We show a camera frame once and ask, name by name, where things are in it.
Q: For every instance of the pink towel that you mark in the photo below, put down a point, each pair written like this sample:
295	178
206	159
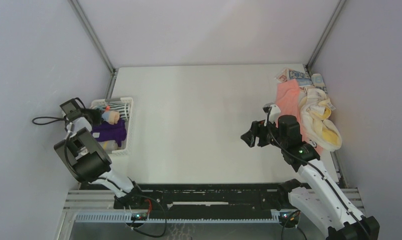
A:
287	99

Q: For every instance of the grey yellow towel roll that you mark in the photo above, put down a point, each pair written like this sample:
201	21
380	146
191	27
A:
109	145

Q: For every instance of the right base control board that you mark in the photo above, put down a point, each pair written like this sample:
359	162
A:
284	216

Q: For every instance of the white plastic basket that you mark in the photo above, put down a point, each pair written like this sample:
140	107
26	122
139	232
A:
126	145

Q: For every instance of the aluminium frame post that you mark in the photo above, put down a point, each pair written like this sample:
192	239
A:
325	34
90	31

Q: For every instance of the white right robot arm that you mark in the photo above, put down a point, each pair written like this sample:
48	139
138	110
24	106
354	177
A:
331	212

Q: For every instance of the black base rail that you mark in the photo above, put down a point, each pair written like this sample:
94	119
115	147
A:
239	201

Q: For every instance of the purple towel roll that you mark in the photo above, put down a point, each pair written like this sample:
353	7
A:
110	132

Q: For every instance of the left base control board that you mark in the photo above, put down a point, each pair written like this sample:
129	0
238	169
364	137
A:
139	217

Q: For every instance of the left aluminium frame post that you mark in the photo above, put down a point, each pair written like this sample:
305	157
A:
90	31

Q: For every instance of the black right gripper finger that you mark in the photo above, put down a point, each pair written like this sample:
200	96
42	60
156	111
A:
254	141
254	130

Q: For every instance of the black white zebra towel roll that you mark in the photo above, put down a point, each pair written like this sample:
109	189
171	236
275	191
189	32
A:
122	108

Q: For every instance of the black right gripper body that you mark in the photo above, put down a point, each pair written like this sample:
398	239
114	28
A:
259	133

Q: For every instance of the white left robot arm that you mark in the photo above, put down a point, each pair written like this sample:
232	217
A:
89	163

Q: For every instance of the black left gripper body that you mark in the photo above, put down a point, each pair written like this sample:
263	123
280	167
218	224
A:
95	115

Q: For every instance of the blue patterned towel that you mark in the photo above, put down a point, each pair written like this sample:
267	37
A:
304	80

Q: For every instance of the right aluminium frame post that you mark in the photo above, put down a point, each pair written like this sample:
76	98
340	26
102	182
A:
325	34

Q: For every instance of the base control board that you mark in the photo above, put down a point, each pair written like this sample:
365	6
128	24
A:
139	217
284	216

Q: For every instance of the orange polka dot towel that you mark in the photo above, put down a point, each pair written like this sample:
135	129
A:
110	116

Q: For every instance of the white yellow towel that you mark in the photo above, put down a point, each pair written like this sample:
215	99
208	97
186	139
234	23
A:
315	111

